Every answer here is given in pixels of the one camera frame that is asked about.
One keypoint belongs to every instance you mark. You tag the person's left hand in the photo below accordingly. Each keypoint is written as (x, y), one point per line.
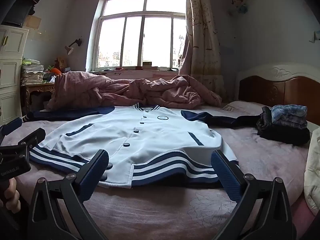
(12, 197)

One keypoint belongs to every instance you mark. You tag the white and navy jacket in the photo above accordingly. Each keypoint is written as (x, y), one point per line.
(150, 140)

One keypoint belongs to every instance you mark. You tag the stack of papers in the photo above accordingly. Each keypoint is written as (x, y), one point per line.
(31, 72)

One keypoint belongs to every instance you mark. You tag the small wall decoration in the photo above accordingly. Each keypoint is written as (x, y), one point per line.
(240, 6)

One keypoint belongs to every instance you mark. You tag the wall lamp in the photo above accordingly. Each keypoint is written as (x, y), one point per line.
(71, 47)

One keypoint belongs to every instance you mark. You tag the white cloth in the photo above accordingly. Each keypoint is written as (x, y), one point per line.
(313, 175)

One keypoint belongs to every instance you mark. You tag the white framed window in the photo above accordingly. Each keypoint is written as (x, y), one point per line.
(140, 30)

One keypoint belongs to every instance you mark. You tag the pink quilt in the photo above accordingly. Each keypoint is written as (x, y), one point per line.
(150, 90)

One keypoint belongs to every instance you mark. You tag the orange plush toy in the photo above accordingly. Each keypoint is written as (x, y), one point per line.
(56, 70)

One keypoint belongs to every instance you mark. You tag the bed with pink sheet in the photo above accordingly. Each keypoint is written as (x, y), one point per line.
(155, 212)

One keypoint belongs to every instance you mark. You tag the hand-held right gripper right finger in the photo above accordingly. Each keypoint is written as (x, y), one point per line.
(223, 172)

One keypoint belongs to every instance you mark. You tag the wooden bed headboard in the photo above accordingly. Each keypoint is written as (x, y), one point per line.
(295, 90)

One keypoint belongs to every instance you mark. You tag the carved wooden desk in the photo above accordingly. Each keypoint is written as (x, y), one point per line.
(37, 88)

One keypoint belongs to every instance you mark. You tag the pink pillow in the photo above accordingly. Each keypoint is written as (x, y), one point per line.
(245, 108)

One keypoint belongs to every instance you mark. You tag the blue plaid folded garment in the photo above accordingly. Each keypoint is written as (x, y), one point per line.
(290, 115)

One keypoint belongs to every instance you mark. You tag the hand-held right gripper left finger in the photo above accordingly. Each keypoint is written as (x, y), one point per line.
(96, 170)

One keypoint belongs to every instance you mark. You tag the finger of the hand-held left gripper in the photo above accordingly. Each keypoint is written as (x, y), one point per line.
(32, 137)
(11, 127)

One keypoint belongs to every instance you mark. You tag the black folded garment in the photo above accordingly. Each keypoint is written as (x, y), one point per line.
(282, 135)

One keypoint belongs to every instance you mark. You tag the floral cream curtain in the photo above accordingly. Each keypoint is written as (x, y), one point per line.
(202, 42)

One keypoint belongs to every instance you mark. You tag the white cabinet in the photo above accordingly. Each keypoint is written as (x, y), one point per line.
(11, 62)

